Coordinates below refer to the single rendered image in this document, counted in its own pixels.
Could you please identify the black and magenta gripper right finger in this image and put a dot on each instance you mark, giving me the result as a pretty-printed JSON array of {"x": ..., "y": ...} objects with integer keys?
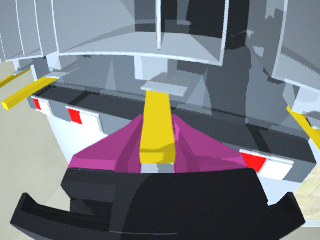
[{"x": 199, "y": 152}]

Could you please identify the grey box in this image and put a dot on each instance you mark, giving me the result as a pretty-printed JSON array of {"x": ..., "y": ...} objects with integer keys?
[
  {"x": 108, "y": 27},
  {"x": 20, "y": 66},
  {"x": 32, "y": 15},
  {"x": 298, "y": 33}
]

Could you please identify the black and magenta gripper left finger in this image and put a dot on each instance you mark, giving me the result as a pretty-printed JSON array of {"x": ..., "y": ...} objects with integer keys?
[{"x": 113, "y": 151}]

